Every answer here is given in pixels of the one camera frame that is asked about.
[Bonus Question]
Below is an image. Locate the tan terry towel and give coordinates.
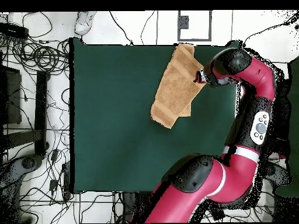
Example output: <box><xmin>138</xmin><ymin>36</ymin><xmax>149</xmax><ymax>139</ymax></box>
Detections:
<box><xmin>150</xmin><ymin>43</ymin><xmax>206</xmax><ymax>130</ymax></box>

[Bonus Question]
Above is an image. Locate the black flat box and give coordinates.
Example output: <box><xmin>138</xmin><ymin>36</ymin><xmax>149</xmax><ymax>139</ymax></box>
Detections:
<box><xmin>0</xmin><ymin>22</ymin><xmax>29</xmax><ymax>39</ymax></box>

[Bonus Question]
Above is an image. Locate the small grey floor box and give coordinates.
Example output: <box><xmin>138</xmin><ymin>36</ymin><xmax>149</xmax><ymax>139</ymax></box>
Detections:
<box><xmin>179</xmin><ymin>15</ymin><xmax>189</xmax><ymax>30</ymax></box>

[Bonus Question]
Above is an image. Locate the dark green tablecloth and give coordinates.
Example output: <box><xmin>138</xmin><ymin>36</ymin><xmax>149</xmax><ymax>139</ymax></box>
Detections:
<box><xmin>68</xmin><ymin>37</ymin><xmax>241</xmax><ymax>194</ymax></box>

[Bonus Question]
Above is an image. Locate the white sneaker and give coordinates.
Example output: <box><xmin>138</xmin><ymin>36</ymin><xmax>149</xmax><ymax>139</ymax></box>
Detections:
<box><xmin>74</xmin><ymin>11</ymin><xmax>97</xmax><ymax>36</ymax></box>

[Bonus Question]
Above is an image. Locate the black metal stand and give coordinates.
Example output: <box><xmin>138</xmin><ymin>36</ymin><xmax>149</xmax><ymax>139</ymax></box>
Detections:
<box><xmin>0</xmin><ymin>69</ymin><xmax>50</xmax><ymax>156</ymax></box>

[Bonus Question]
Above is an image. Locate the black cabinet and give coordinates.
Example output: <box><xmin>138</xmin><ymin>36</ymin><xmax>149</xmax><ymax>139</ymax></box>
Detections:
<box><xmin>0</xmin><ymin>66</ymin><xmax>22</xmax><ymax>125</ymax></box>

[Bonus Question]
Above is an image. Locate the grey square floor frame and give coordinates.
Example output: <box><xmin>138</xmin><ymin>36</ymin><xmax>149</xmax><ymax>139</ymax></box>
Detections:
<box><xmin>177</xmin><ymin>10</ymin><xmax>213</xmax><ymax>42</ymax></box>

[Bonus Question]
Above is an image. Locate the black floor cable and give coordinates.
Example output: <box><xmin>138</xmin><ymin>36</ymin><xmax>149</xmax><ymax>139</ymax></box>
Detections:
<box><xmin>109</xmin><ymin>10</ymin><xmax>135</xmax><ymax>46</ymax></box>
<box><xmin>140</xmin><ymin>10</ymin><xmax>156</xmax><ymax>46</ymax></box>

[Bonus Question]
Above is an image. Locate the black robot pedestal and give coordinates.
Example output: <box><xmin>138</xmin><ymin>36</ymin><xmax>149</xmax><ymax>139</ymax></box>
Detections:
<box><xmin>121</xmin><ymin>191</ymin><xmax>155</xmax><ymax>223</ymax></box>

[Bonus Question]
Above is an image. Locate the black cable coil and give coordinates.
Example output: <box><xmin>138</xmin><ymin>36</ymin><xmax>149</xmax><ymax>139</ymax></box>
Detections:
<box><xmin>13</xmin><ymin>39</ymin><xmax>71</xmax><ymax>73</ymax></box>

